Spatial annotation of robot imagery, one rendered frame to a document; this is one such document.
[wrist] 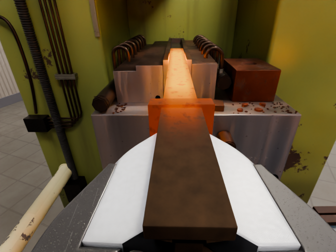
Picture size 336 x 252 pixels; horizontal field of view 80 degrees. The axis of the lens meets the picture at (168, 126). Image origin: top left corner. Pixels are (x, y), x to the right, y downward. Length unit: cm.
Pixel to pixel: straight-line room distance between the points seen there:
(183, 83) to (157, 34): 68
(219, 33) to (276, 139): 56
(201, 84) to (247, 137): 13
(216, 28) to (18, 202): 158
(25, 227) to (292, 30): 78
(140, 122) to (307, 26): 44
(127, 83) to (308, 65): 45
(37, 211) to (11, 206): 110
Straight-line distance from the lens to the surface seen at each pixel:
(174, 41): 79
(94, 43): 57
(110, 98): 40
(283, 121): 42
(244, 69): 42
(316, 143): 77
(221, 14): 89
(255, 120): 40
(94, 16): 56
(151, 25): 87
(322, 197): 175
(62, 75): 60
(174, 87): 20
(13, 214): 168
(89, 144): 69
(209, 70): 41
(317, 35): 63
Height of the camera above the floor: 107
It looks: 29 degrees down
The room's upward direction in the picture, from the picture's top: 1 degrees counter-clockwise
